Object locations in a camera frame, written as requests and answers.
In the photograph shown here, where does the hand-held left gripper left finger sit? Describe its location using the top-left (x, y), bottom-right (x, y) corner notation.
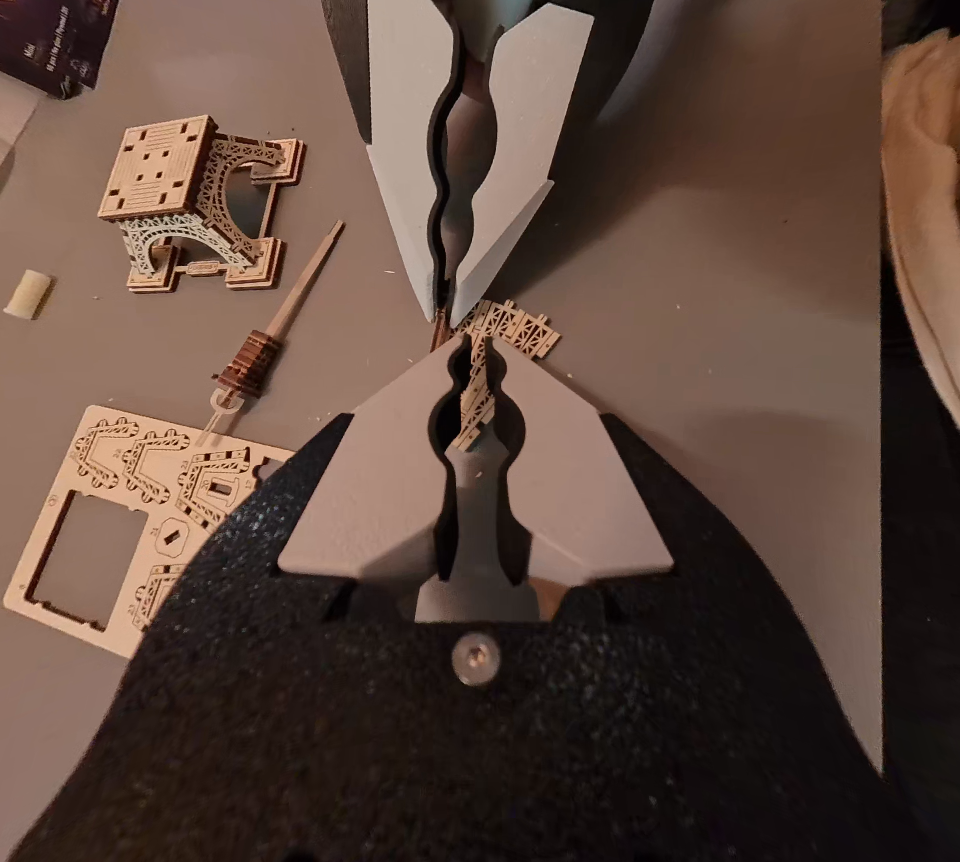
top-left (276, 333), bottom-right (472, 619)

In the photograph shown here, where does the paper instruction sheet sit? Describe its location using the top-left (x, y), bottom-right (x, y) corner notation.
top-left (0, 71), bottom-right (39, 188)

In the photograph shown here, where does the wooden lattice tower section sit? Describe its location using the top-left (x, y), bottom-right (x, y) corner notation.
top-left (431, 298), bottom-right (564, 362)

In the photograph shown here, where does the grey desk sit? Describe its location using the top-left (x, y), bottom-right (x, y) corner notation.
top-left (0, 0), bottom-right (885, 862)

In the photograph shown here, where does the cream printed shirt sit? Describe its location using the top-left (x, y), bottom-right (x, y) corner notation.
top-left (881, 28), bottom-right (960, 428)

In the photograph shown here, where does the wooden punch-out parts sheet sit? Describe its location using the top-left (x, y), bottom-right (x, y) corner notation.
top-left (3, 405), bottom-right (297, 657)

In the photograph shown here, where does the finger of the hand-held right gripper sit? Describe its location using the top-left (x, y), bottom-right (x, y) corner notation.
top-left (364, 0), bottom-right (462, 323)
top-left (448, 2), bottom-right (597, 321)

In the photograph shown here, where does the wooden tower base model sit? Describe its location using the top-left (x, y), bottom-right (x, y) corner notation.
top-left (97, 114), bottom-right (307, 293)

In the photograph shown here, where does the narrow wooden lattice panel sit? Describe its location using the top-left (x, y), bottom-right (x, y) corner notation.
top-left (452, 331), bottom-right (498, 452)

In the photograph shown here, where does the dark puzzle box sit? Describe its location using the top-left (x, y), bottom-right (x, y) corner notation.
top-left (0, 0), bottom-right (121, 100)

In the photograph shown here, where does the wooden tower spire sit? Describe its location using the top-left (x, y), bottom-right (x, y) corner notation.
top-left (198, 219), bottom-right (346, 447)

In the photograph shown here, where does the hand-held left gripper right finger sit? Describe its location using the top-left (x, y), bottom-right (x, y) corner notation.
top-left (483, 335), bottom-right (676, 616)

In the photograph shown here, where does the small cream wax block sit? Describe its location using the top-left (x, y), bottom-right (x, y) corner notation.
top-left (3, 268), bottom-right (55, 318)

